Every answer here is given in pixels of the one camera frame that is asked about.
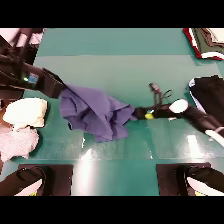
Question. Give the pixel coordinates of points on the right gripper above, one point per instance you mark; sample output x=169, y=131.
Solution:
x=142, y=113

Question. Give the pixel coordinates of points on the purple shirt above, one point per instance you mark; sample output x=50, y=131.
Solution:
x=96, y=111

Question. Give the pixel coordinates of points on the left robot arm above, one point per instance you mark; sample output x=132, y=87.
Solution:
x=43, y=81

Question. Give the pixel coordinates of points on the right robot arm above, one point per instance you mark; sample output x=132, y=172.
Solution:
x=196, y=116

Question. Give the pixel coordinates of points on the black garment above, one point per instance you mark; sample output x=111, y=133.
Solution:
x=210, y=95

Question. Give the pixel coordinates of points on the red and white garment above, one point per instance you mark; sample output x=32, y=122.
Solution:
x=197, y=50

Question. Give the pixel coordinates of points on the dark green garment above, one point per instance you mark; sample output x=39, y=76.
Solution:
x=205, y=41

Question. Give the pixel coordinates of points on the beige garment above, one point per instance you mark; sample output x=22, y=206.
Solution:
x=217, y=33

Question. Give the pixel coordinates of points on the cream garment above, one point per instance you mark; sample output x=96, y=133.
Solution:
x=26, y=112

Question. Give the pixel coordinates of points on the pink garment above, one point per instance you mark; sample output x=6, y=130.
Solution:
x=17, y=143

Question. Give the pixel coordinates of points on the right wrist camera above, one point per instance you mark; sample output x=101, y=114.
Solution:
x=155, y=88

